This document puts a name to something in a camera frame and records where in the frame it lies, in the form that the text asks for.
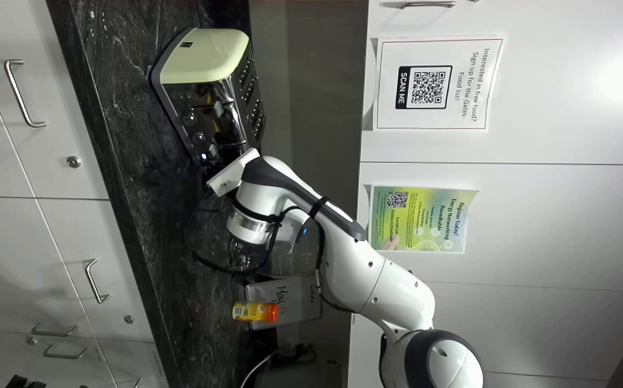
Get white QR code sign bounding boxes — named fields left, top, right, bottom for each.
left=375, top=39, right=501, bottom=130

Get red yellow control box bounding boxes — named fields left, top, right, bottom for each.
left=231, top=277, right=320, bottom=330

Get lower drawer handle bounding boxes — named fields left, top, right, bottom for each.
left=81, top=259, right=109, bottom=305

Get silver drawer handle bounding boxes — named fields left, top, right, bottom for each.
left=1, top=58, right=44, bottom=130

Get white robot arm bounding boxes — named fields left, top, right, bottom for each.
left=209, top=151, right=485, bottom=388

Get green paper poster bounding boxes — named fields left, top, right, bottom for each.
left=369, top=185, right=476, bottom=254

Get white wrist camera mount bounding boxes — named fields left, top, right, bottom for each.
left=207, top=149, right=258, bottom=196

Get cream and chrome toaster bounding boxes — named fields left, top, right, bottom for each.
left=150, top=29, right=264, bottom=175

